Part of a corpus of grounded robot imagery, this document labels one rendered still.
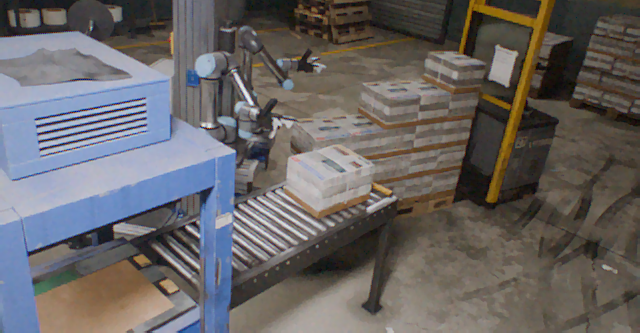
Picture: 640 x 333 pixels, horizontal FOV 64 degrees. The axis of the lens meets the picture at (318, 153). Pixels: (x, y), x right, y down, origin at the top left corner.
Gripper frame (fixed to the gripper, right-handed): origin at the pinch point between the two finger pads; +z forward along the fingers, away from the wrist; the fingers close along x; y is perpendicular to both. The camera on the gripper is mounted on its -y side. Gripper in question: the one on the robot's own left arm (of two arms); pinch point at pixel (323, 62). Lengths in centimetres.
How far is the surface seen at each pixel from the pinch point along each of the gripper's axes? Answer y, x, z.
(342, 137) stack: 35, 47, 5
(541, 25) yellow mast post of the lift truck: -43, 24, 156
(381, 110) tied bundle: 24, 29, 39
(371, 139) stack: 41, 42, 30
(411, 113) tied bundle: 25, 33, 62
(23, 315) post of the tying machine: -36, 232, -152
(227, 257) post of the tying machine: -21, 204, -99
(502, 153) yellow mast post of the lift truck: 62, 37, 155
